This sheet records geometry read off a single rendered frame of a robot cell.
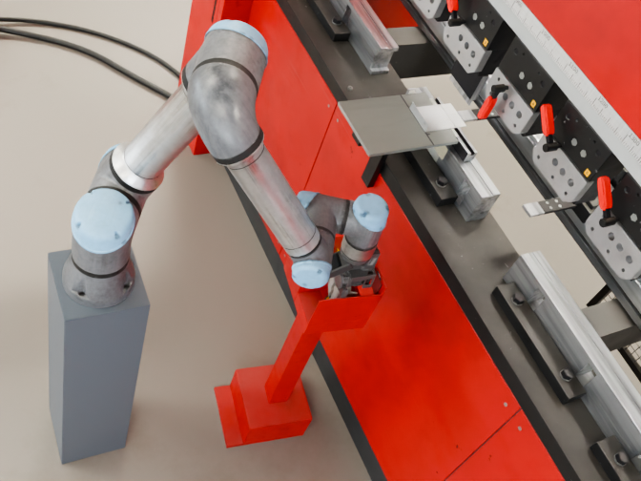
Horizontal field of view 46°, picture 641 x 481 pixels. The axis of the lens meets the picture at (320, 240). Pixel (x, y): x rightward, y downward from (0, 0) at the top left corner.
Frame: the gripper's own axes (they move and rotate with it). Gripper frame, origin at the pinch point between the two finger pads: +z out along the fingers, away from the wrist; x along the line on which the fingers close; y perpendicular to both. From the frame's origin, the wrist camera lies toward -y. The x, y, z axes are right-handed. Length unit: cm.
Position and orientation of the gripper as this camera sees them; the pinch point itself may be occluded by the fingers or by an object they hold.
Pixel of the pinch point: (330, 299)
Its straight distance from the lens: 182.5
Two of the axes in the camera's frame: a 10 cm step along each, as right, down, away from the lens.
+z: -1.8, 6.0, 7.8
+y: 9.5, -1.1, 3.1
